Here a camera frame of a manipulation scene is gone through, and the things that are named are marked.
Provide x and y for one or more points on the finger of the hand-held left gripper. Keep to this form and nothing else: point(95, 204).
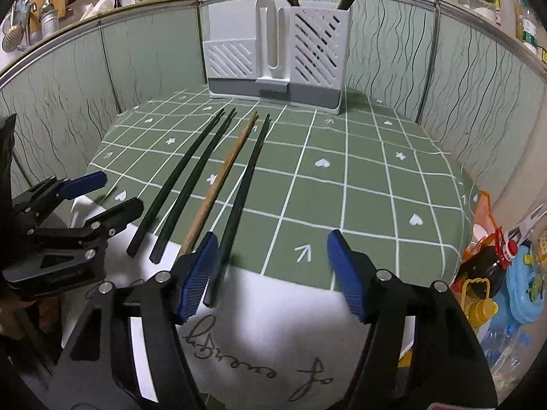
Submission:
point(85, 184)
point(122, 215)

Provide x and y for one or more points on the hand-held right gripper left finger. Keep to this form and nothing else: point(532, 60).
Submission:
point(196, 282)

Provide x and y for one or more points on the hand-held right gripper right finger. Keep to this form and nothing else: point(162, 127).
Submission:
point(348, 277)

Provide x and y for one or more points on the white utensil holder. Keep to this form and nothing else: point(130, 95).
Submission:
point(316, 42)

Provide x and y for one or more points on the person's left hand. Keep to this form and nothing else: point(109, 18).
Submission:
point(8, 318)

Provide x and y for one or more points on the green checkered tablecloth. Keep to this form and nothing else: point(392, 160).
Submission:
point(342, 179)

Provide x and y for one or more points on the brown wooden chopstick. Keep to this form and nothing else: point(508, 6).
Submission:
point(222, 175)

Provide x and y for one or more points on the dark sauce bottle red cap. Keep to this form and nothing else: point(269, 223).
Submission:
point(483, 264)

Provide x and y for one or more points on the oil bottle yellow cap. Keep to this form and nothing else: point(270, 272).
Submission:
point(480, 307)

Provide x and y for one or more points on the orange plastic bag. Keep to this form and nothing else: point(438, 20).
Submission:
point(485, 209)

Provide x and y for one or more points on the metal skimmer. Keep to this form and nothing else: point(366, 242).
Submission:
point(15, 36)

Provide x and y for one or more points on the metal grater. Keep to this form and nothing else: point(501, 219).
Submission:
point(48, 19)

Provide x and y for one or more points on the clear plastic bag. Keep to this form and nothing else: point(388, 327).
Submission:
point(508, 350)

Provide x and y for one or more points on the small jar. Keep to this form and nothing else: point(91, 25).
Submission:
point(544, 57)

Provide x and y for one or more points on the white bottle green label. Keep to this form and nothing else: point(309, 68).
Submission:
point(530, 30)

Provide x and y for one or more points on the white squeeze bottle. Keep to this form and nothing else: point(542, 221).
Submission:
point(508, 8)

